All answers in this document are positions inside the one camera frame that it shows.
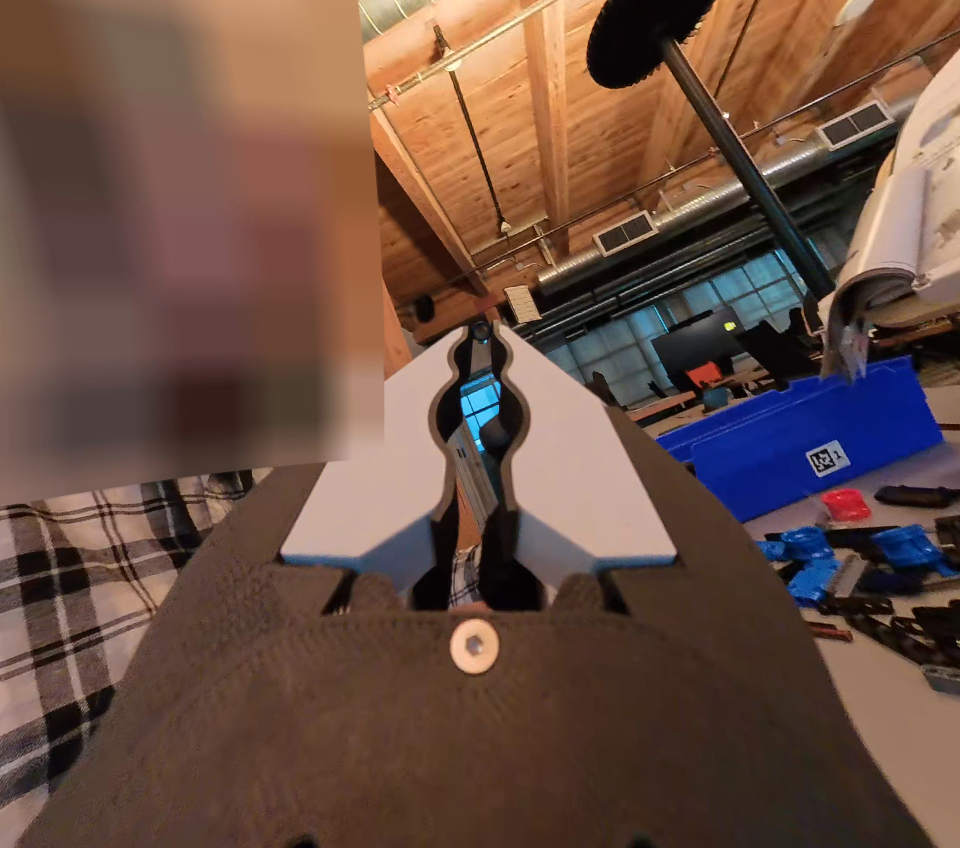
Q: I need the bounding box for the white air vent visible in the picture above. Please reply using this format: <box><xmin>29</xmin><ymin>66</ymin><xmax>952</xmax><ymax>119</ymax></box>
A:
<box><xmin>813</xmin><ymin>100</ymin><xmax>897</xmax><ymax>152</ymax></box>
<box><xmin>592</xmin><ymin>210</ymin><xmax>660</xmax><ymax>258</ymax></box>

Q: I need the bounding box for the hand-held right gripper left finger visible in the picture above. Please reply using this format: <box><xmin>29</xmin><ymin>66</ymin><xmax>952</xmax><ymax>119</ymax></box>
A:
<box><xmin>281</xmin><ymin>327</ymin><xmax>477</xmax><ymax>611</ymax></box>

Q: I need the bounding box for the red wheel rim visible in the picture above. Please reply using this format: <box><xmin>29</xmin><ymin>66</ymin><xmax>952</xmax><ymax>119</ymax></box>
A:
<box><xmin>819</xmin><ymin>488</ymin><xmax>873</xmax><ymax>523</ymax></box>

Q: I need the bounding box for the black pillar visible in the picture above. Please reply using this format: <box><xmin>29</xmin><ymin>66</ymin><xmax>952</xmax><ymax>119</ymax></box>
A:
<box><xmin>587</xmin><ymin>0</ymin><xmax>837</xmax><ymax>298</ymax></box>

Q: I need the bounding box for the person's plaid shirt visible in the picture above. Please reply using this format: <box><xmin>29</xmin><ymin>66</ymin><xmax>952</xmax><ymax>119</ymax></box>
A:
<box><xmin>0</xmin><ymin>469</ymin><xmax>275</xmax><ymax>842</ymax></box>

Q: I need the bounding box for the blue wheel rim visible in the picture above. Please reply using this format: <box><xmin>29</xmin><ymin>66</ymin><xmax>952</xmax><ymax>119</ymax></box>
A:
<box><xmin>870</xmin><ymin>525</ymin><xmax>939</xmax><ymax>572</ymax></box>
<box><xmin>780</xmin><ymin>525</ymin><xmax>835</xmax><ymax>562</ymax></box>

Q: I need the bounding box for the blue plastic bin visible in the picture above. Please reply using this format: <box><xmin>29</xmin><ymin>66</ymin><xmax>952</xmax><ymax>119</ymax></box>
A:
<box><xmin>656</xmin><ymin>354</ymin><xmax>945</xmax><ymax>525</ymax></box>

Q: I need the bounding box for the black frame subassembly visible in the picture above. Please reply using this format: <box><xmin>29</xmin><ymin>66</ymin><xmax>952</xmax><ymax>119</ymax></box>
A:
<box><xmin>933</xmin><ymin>514</ymin><xmax>960</xmax><ymax>575</ymax></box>

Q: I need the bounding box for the pile of black beams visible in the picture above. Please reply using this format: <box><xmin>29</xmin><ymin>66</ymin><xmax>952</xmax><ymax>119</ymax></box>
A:
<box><xmin>776</xmin><ymin>525</ymin><xmax>960</xmax><ymax>669</ymax></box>

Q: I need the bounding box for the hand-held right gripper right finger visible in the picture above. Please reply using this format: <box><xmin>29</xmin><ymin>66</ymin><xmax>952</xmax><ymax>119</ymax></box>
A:
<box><xmin>487</xmin><ymin>321</ymin><xmax>678</xmax><ymax>598</ymax></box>

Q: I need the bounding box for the black display screen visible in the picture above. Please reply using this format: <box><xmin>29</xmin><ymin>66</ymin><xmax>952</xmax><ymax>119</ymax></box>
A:
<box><xmin>651</xmin><ymin>308</ymin><xmax>744</xmax><ymax>377</ymax></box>

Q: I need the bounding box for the instruction booklet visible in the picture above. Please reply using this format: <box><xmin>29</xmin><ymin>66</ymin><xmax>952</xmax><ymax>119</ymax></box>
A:
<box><xmin>821</xmin><ymin>49</ymin><xmax>960</xmax><ymax>384</ymax></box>

